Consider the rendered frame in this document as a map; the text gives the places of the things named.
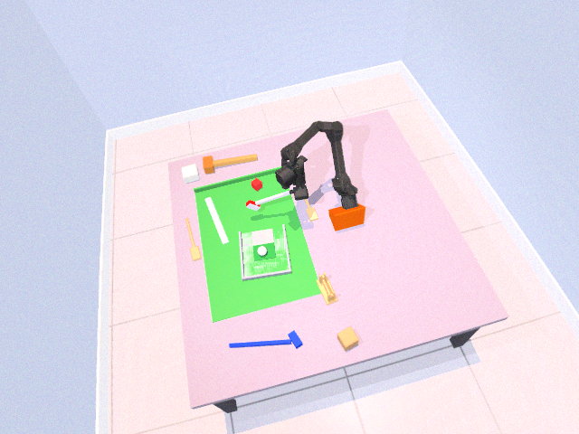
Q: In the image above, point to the blue golf putter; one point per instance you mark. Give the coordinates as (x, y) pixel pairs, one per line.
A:
(293, 337)

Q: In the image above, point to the green putting mat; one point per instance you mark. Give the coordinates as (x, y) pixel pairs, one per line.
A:
(229, 295)

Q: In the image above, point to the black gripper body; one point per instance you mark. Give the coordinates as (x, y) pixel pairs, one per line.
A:
(301, 193)

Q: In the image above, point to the small white cube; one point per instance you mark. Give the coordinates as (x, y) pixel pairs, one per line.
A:
(190, 173)

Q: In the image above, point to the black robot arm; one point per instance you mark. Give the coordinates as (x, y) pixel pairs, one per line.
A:
(295, 167)

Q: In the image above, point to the white flat strip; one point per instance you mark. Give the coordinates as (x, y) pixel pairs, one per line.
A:
(216, 219)

